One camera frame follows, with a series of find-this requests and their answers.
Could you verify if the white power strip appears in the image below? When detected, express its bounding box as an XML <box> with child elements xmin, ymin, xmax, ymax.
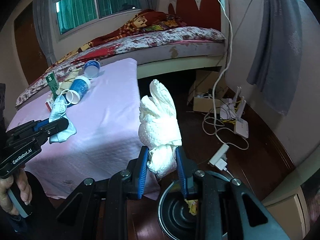
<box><xmin>209</xmin><ymin>144</ymin><xmax>230</xmax><ymax>167</ymax></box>

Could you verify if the red heart headboard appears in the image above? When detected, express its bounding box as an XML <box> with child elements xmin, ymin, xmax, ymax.
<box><xmin>167</xmin><ymin>0</ymin><xmax>230</xmax><ymax>30</ymax></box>

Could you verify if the black plastic bucket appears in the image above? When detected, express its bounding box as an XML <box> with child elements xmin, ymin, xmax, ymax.
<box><xmin>157</xmin><ymin>171</ymin><xmax>240</xmax><ymax>240</ymax></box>

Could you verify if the window with green glass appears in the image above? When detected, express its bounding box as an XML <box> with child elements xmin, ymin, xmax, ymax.
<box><xmin>51</xmin><ymin>0</ymin><xmax>157</xmax><ymax>40</ymax></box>

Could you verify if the white paper sheet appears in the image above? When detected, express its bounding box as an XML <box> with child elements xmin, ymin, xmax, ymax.
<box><xmin>219</xmin><ymin>99</ymin><xmax>235</xmax><ymax>119</ymax></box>

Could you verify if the white router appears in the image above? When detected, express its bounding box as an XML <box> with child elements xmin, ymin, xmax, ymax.
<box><xmin>226</xmin><ymin>86</ymin><xmax>249</xmax><ymax>139</ymax></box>

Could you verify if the brown wooden door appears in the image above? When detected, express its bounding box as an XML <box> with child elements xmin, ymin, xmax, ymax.
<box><xmin>14</xmin><ymin>1</ymin><xmax>49</xmax><ymax>78</ymax></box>

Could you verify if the white paper towel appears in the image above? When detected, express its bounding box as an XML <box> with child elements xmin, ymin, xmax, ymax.
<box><xmin>138</xmin><ymin>79</ymin><xmax>182</xmax><ymax>179</ymax></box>

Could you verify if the thick white cable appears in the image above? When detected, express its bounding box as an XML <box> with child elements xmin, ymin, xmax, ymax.
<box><xmin>202</xmin><ymin>0</ymin><xmax>249</xmax><ymax>150</ymax></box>

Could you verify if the person's left hand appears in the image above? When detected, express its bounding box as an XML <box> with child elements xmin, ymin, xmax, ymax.
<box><xmin>0</xmin><ymin>169</ymin><xmax>32</xmax><ymax>216</ymax></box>

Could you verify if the cream cabinet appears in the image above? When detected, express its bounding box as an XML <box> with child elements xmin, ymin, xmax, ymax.
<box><xmin>262</xmin><ymin>185</ymin><xmax>310</xmax><ymax>240</ymax></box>

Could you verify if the tall blue white paper cup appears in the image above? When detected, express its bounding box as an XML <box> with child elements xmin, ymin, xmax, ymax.
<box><xmin>64</xmin><ymin>76</ymin><xmax>91</xmax><ymax>105</ymax></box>

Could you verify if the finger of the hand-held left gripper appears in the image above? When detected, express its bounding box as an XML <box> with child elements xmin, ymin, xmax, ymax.
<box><xmin>5</xmin><ymin>119</ymin><xmax>54</xmax><ymax>140</ymax></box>
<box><xmin>32</xmin><ymin>117</ymin><xmax>69</xmax><ymax>143</ymax></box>

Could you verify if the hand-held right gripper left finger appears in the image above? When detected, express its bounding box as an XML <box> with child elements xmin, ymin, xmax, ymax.
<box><xmin>56</xmin><ymin>145</ymin><xmax>150</xmax><ymax>240</ymax></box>

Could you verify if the beige crumpled paper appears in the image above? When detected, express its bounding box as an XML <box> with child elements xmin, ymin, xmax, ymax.
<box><xmin>59</xmin><ymin>70</ymin><xmax>83</xmax><ymax>90</ymax></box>

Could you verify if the green white carton box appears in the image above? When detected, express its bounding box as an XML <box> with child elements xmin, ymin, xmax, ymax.
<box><xmin>47</xmin><ymin>72</ymin><xmax>59</xmax><ymax>99</ymax></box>

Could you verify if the red printed blanket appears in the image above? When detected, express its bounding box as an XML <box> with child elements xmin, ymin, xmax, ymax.
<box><xmin>47</xmin><ymin>9</ymin><xmax>188</xmax><ymax>73</ymax></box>

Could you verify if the yellow wrapper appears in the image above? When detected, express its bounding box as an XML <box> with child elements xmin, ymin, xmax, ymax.
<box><xmin>185</xmin><ymin>197</ymin><xmax>199</xmax><ymax>217</ymax></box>

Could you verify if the short blue white paper cup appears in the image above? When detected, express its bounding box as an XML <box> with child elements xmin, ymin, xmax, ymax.
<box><xmin>84</xmin><ymin>60</ymin><xmax>101</xmax><ymax>78</ymax></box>

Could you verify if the cardboard box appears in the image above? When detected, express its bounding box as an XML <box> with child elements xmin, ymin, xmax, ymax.
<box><xmin>192</xmin><ymin>70</ymin><xmax>229</xmax><ymax>113</ymax></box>

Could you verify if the white bed frame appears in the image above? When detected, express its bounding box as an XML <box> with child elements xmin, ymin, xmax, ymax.
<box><xmin>135</xmin><ymin>39</ymin><xmax>229</xmax><ymax>80</ymax></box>

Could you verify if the yellow network cable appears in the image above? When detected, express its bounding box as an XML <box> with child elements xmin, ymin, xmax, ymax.
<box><xmin>222</xmin><ymin>97</ymin><xmax>247</xmax><ymax>125</ymax></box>

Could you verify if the white charger adapter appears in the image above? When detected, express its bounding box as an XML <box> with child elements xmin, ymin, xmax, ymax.
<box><xmin>215</xmin><ymin>159</ymin><xmax>228</xmax><ymax>172</ymax></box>

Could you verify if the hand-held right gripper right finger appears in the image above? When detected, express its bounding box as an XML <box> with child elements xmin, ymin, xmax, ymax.
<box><xmin>175</xmin><ymin>146</ymin><xmax>284</xmax><ymax>240</ymax></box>

